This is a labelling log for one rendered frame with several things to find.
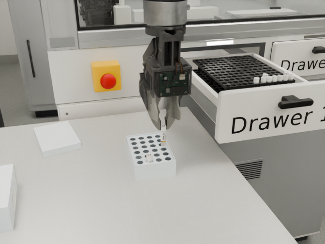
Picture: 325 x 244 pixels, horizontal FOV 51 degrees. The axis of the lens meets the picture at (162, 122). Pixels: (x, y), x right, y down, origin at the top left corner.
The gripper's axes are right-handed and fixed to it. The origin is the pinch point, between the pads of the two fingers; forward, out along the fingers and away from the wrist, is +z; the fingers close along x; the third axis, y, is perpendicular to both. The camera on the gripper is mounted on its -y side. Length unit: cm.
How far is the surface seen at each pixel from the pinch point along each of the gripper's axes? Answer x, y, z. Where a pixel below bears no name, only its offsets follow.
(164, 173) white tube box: -1.0, 6.1, 8.4
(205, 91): 11.8, -7.3, -2.9
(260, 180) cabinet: 44, -29, 44
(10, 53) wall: -94, -351, 75
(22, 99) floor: -70, -236, 86
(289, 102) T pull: 23.0, 8.5, -5.6
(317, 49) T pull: 53, -24, -6
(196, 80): 11.7, -13.1, -3.5
